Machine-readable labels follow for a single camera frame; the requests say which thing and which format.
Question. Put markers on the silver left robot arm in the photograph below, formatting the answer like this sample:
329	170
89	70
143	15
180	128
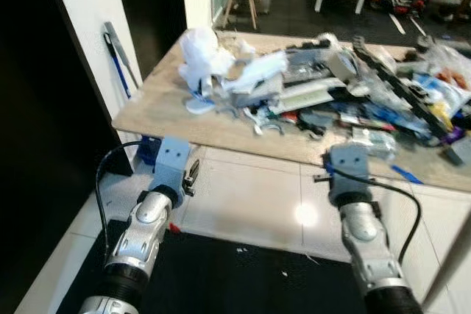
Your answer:
140	229

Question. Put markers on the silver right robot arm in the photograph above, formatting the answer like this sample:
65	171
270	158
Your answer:
368	244

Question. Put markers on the light wooden table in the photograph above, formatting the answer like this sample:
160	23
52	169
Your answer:
158	119

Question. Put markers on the round white plastic lid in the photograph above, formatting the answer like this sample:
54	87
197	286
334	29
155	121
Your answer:
199	106

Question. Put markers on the black floor mat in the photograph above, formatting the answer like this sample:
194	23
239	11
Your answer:
235	277

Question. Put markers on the crumpled white plastic bag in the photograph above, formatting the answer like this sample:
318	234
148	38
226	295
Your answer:
202	56

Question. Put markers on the pale blue crumpled paper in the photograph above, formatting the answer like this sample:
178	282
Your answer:
257	71

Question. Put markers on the white flat plastic tray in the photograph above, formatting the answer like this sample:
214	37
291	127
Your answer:
305	95

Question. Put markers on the clear plastic wrapper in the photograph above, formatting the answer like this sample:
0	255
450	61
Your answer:
374	143

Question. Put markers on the small grey box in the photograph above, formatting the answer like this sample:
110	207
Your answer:
459	152

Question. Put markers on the blue tape strip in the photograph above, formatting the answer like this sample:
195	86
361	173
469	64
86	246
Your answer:
406	174

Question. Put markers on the long black plastic strip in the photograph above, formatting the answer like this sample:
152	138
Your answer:
401	90

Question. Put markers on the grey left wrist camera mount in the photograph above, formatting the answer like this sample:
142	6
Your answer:
171	159

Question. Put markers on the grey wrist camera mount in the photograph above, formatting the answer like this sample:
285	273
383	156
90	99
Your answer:
171	159
347	167

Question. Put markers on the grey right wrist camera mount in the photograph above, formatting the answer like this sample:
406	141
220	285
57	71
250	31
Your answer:
347	167

